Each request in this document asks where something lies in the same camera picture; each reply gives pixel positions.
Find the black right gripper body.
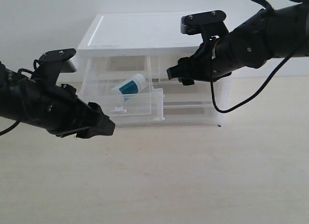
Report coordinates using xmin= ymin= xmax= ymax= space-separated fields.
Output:
xmin=190 ymin=38 xmax=241 ymax=82

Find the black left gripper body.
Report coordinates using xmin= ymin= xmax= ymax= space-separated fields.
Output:
xmin=21 ymin=79 xmax=101 ymax=139

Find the white blue pill bottle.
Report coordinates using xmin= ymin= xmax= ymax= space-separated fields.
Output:
xmin=111 ymin=73 xmax=147 ymax=101

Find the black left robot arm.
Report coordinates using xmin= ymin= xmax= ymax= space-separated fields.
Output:
xmin=0 ymin=64 xmax=115 ymax=139

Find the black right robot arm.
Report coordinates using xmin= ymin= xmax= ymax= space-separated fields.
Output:
xmin=167 ymin=3 xmax=309 ymax=85

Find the clear middle wide drawer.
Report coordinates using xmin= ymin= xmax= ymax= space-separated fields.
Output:
xmin=154 ymin=83 xmax=211 ymax=104

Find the clear wide drawer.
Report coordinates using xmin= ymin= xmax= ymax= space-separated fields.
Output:
xmin=154 ymin=83 xmax=211 ymax=104
xmin=112 ymin=104 xmax=224 ymax=125

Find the clear bottom wide drawer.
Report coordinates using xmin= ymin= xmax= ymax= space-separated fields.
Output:
xmin=112 ymin=104 xmax=224 ymax=125

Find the white plastic drawer cabinet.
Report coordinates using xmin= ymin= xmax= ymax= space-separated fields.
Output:
xmin=77 ymin=12 xmax=231 ymax=126

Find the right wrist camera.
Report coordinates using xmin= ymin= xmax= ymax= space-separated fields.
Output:
xmin=180 ymin=10 xmax=228 ymax=37

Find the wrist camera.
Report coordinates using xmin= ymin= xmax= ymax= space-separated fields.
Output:
xmin=180 ymin=10 xmax=228 ymax=37
xmin=31 ymin=48 xmax=77 ymax=85

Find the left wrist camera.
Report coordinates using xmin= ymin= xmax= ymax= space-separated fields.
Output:
xmin=31 ymin=48 xmax=77 ymax=85

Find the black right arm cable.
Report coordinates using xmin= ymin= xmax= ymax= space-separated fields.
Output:
xmin=210 ymin=0 xmax=309 ymax=113

